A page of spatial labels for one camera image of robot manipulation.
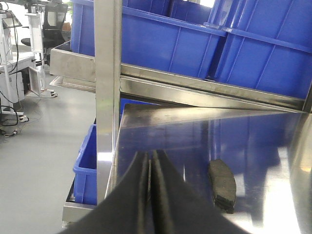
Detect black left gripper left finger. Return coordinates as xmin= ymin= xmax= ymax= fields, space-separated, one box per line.
xmin=62 ymin=151 xmax=150 ymax=234

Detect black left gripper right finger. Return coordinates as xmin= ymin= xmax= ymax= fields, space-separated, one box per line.
xmin=151 ymin=150 xmax=246 ymax=234

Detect dark brake pad left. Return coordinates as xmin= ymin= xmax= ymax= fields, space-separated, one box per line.
xmin=208 ymin=159 xmax=236 ymax=214

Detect blue bin lower shelf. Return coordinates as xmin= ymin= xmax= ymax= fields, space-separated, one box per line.
xmin=73 ymin=98 xmax=161 ymax=205

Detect blue plastic bin left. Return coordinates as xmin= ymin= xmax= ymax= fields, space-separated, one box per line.
xmin=70 ymin=0 xmax=227 ymax=79

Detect blue plastic bin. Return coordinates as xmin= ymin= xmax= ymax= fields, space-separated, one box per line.
xmin=207 ymin=0 xmax=312 ymax=99
xmin=70 ymin=0 xmax=227 ymax=79

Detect white workstation desk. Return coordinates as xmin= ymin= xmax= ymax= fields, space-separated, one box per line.
xmin=0 ymin=10 xmax=50 ymax=122

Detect blue plastic bin right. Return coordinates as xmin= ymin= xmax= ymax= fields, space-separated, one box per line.
xmin=207 ymin=0 xmax=312 ymax=99

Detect black office chair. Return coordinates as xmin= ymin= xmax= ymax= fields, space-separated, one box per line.
xmin=21 ymin=0 xmax=68 ymax=54

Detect stainless steel rack frame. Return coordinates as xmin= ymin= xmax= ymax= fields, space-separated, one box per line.
xmin=51 ymin=0 xmax=312 ymax=234

